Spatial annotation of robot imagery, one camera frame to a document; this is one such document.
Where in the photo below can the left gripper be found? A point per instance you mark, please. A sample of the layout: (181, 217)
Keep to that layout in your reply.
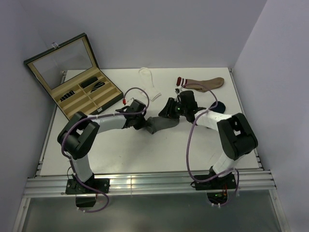
(142, 124)

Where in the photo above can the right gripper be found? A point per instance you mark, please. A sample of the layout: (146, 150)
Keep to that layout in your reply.
(168, 110)

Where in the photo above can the grey sock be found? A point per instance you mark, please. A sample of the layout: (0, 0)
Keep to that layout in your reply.
(155, 124)

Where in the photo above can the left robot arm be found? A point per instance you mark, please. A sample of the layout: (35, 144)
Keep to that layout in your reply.
(77, 138)

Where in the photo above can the tan sock with red cuff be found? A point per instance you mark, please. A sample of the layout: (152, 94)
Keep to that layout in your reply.
(201, 86)

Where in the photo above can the white sock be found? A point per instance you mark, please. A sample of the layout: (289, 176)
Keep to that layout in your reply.
(146, 81)

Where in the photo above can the navy blue sock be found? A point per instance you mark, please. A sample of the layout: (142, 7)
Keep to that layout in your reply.
(218, 107)

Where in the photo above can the striped rolled sock right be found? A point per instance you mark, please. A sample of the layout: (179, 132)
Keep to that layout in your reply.
(97, 86)

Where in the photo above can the striped rolled sock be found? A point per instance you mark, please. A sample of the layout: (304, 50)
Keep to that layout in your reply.
(97, 86)
(67, 95)

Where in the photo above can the black rolled sock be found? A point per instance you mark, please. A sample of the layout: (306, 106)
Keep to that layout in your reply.
(88, 82)

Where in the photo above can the striped rolled sock left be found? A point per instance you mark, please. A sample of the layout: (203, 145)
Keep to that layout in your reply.
(67, 95)

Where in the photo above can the black compartment storage box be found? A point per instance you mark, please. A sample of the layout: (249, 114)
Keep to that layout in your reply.
(63, 67)

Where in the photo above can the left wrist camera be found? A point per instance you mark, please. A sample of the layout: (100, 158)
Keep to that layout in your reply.
(135, 106)

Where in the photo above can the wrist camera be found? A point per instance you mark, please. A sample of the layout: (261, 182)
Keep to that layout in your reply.
(135, 106)
(188, 97)

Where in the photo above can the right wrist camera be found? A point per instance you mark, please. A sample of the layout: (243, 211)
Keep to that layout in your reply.
(188, 97)

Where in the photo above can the aluminium frame rail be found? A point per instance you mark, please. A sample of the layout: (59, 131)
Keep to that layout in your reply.
(144, 184)

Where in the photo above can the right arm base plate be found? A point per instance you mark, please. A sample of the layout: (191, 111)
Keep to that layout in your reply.
(226, 182)

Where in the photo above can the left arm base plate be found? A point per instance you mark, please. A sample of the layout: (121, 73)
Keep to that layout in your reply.
(95, 186)

